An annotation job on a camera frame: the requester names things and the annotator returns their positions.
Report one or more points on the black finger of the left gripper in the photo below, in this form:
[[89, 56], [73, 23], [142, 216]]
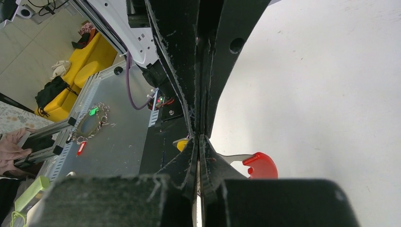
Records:
[[175, 25], [225, 26]]

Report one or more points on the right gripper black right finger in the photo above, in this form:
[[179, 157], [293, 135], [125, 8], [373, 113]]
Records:
[[232, 200]]

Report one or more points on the yellow sofa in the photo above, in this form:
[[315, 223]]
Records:
[[95, 57]]

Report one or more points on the metal keyring with red handle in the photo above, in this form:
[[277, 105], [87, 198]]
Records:
[[260, 165]]

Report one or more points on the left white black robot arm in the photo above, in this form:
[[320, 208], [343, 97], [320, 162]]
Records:
[[127, 25]]

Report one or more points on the green box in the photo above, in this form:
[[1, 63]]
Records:
[[32, 195]]

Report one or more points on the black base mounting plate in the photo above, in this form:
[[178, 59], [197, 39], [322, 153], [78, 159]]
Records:
[[159, 150]]

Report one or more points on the spare keyring with tags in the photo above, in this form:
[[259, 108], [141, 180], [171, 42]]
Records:
[[89, 125]]

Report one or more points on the key with yellow tag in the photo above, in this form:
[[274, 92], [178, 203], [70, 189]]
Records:
[[180, 144]]

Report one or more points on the black bag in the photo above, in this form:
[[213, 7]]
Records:
[[53, 96]]

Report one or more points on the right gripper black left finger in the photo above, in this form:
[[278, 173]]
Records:
[[164, 199]]

